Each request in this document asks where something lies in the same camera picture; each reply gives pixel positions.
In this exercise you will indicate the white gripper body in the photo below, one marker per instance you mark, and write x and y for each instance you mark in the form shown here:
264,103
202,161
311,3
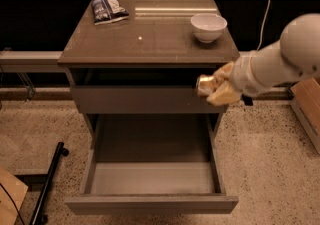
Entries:
240,78

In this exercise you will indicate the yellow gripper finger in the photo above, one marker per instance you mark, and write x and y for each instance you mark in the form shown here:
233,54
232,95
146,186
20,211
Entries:
224,72
224,95

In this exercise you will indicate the crushed orange can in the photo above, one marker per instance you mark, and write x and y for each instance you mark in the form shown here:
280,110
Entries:
206,85

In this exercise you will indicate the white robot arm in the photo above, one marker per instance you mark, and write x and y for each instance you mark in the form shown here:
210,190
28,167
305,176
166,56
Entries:
294,57

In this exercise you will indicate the grey drawer cabinet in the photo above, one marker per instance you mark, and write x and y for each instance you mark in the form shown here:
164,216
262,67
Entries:
153,47

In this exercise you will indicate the open grey middle drawer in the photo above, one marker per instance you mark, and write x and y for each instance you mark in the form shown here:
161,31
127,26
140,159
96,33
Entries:
153,164

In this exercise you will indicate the closed grey top drawer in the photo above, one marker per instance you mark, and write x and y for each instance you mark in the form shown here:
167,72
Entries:
141,100

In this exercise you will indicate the white ceramic bowl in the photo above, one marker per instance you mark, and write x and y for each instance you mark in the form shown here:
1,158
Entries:
207,27

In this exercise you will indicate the brown cardboard box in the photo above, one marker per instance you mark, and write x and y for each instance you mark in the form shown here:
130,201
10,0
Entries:
306,105

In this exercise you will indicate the blue white snack bag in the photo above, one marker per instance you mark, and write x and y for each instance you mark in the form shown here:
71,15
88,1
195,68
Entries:
108,11

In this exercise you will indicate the black metal stand leg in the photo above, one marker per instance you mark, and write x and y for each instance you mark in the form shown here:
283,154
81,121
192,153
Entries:
43,182

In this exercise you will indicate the wooden board corner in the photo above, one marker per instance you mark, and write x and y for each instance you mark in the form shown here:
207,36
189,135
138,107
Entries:
12,194

